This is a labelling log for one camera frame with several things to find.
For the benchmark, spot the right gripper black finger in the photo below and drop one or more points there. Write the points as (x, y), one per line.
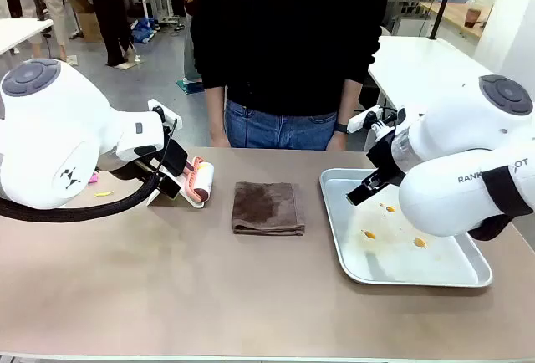
(363, 187)
(370, 191)

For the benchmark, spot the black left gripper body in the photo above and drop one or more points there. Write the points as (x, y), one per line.
(175, 158)

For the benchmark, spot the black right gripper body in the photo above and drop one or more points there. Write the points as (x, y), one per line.
(386, 158)

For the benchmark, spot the pink white lint roller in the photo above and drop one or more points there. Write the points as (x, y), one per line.
(202, 183)

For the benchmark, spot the brown towel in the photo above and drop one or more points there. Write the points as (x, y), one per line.
(267, 208)

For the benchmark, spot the person's right forearm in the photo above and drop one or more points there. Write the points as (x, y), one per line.
(216, 108)

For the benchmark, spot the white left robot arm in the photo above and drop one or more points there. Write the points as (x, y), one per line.
(50, 129)

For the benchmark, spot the person's left forearm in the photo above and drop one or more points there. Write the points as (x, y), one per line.
(350, 101)

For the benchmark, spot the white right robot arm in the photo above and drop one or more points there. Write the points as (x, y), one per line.
(443, 195)

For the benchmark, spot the person's right hand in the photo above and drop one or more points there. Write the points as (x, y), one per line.
(219, 139)

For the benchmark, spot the person's left hand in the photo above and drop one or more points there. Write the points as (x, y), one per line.
(336, 141)

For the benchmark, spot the white folded stand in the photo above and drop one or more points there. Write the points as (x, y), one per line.
(167, 202)

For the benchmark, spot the black wristwatch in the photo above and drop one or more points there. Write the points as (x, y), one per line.
(341, 128)

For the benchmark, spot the yellow scrap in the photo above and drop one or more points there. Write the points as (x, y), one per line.
(102, 193)

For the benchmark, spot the teal floor mat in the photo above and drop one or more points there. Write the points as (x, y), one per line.
(188, 87)

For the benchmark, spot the metal tray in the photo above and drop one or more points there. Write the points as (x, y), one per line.
(401, 262)

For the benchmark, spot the pink scrap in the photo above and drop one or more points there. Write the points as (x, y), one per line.
(93, 178)

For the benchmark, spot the large white table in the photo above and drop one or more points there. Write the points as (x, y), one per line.
(418, 66)

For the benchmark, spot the beige floor board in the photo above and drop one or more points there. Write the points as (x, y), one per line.
(131, 63)

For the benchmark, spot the person in gray trousers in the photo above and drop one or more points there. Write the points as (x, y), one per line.
(190, 45)

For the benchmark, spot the blue bag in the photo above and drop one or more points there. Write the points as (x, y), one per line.
(144, 30)

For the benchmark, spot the person in black sweater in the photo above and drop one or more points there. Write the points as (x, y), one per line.
(288, 37)

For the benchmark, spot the person in black trousers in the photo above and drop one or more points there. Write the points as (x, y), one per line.
(110, 16)

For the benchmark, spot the wooden workbench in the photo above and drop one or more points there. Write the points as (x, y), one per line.
(455, 16)

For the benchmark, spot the cardboard box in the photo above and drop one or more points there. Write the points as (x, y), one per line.
(88, 20)

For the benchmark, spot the brown plastic cup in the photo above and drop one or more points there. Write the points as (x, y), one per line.
(472, 18)

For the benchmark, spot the small white table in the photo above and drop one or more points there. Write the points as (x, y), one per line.
(21, 30)

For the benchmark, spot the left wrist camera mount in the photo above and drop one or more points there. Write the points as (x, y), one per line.
(163, 112)

